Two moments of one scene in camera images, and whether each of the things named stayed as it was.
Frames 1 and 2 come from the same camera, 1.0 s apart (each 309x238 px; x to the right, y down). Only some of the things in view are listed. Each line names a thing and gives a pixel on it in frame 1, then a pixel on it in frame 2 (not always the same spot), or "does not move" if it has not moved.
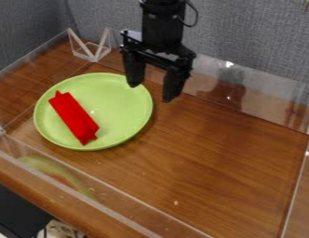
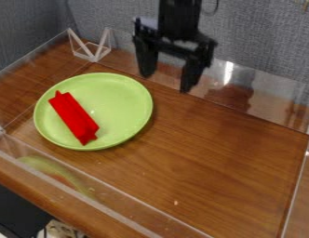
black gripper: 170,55 to 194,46
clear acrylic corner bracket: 90,50 does not move
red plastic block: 74,116 does not move
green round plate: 119,109 does not move
